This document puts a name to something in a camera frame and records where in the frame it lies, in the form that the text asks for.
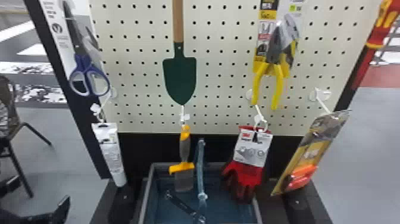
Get yellow pliers on card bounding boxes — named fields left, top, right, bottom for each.
left=250, top=0, right=305, bottom=111

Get white pegboard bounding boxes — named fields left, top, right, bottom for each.
left=23, top=0, right=384, bottom=224

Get blue basket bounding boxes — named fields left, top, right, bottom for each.
left=137, top=138, right=264, bottom=224

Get yellow grey scraper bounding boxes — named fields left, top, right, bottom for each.
left=168, top=123, right=196, bottom=193

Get green garden trowel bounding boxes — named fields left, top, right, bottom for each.
left=162, top=0, right=198, bottom=107

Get white tube on card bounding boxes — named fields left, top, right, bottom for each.
left=90, top=122, right=128, bottom=188

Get blue scissors on card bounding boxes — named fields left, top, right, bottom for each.
left=39, top=0, right=112, bottom=98

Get black chair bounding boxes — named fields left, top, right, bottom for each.
left=0, top=74, right=53, bottom=199

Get red gloves on card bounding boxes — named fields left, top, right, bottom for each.
left=221, top=125, right=274, bottom=203

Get red hand tool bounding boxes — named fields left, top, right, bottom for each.
left=351, top=0, right=400, bottom=92

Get orange knife on yellow card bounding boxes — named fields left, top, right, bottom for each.
left=270, top=109, right=351, bottom=197

